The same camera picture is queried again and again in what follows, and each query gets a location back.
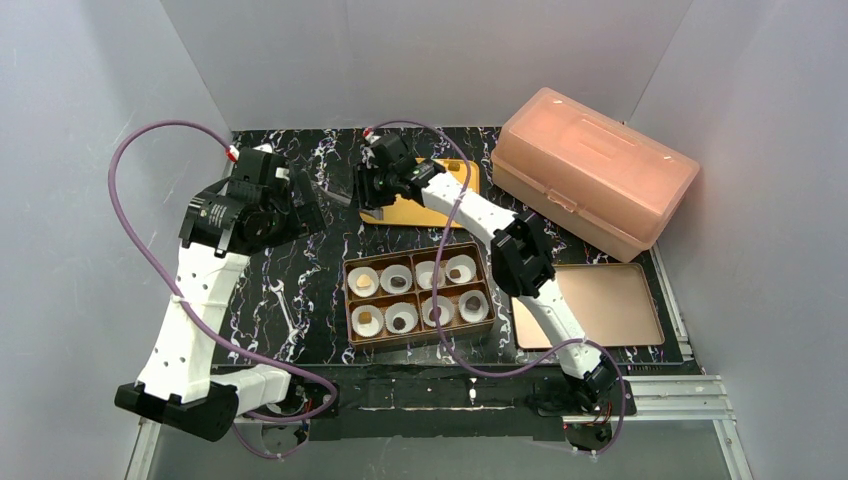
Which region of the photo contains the dark brown chocolate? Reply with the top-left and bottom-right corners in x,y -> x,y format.
466,297 -> 483,312

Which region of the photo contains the rose gold box lid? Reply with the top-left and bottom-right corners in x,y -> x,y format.
510,263 -> 666,351

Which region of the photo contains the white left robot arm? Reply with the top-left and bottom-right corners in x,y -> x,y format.
114,146 -> 338,441

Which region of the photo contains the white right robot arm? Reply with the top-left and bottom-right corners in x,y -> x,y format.
352,130 -> 618,409

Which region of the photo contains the brown chocolate box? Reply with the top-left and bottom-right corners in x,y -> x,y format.
343,242 -> 495,350

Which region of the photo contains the orange plastic tray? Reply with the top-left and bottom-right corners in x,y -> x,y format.
360,159 -> 481,228

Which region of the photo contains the white paper cup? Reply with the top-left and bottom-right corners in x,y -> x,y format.
385,302 -> 419,335
415,261 -> 446,290
458,290 -> 489,323
380,264 -> 413,295
446,254 -> 477,284
421,295 -> 455,328
351,305 -> 384,338
347,267 -> 379,298

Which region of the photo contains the pink plastic storage case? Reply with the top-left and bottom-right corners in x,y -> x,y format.
491,88 -> 700,262

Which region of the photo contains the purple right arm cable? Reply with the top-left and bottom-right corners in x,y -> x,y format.
364,119 -> 627,456

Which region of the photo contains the aluminium frame rail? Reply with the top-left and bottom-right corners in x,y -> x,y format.
125,374 -> 757,480

